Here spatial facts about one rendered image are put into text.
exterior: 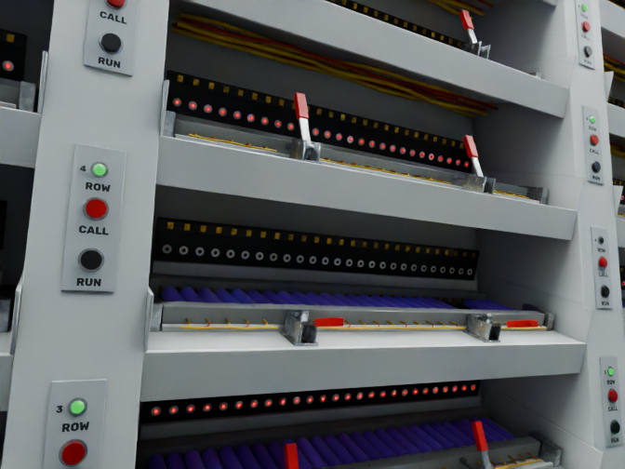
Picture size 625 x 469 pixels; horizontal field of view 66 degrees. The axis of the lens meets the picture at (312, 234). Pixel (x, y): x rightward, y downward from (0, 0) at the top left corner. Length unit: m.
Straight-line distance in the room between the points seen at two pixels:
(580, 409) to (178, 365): 0.58
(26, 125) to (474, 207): 0.50
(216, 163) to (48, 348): 0.21
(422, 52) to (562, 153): 0.30
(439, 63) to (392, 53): 0.08
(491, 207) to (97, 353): 0.50
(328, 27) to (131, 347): 0.40
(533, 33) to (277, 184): 0.60
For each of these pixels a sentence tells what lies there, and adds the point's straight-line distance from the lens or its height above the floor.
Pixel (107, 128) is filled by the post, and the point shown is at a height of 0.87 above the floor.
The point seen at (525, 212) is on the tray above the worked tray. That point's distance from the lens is 0.73.
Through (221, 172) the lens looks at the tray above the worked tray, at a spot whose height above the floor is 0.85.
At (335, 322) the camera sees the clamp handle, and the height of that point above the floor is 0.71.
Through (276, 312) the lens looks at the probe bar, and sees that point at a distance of 0.53.
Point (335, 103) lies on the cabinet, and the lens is 0.81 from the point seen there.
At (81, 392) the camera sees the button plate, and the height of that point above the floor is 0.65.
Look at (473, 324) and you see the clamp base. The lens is 0.67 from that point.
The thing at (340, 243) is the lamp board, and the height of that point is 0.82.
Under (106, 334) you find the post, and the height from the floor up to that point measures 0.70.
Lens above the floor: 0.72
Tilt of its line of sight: 9 degrees up
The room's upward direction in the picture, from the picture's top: 1 degrees clockwise
